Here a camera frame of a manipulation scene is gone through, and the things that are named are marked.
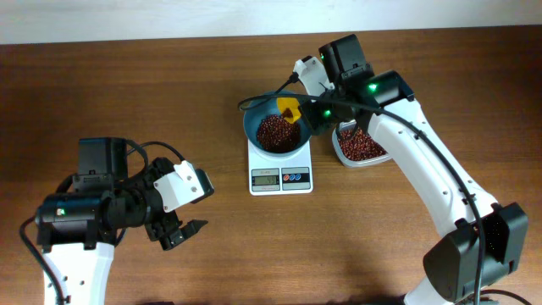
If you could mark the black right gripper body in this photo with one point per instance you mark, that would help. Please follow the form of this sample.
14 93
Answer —
311 117

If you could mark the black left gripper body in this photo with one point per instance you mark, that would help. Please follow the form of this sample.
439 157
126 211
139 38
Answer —
158 224

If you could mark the yellow plastic measuring scoop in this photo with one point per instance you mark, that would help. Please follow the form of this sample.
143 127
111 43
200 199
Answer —
289 109

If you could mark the clear plastic food container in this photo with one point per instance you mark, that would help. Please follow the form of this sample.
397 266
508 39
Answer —
356 149

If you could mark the red adzuki beans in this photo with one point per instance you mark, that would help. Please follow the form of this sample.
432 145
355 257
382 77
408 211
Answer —
276 135

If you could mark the white digital kitchen scale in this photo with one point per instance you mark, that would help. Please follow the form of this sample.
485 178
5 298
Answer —
279 174

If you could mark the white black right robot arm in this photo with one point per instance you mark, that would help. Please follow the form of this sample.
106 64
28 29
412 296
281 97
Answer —
481 241

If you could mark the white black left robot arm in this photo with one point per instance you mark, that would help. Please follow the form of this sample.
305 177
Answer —
116 187

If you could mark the blue plastic bowl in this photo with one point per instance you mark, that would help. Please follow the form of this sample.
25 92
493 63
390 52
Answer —
254 123

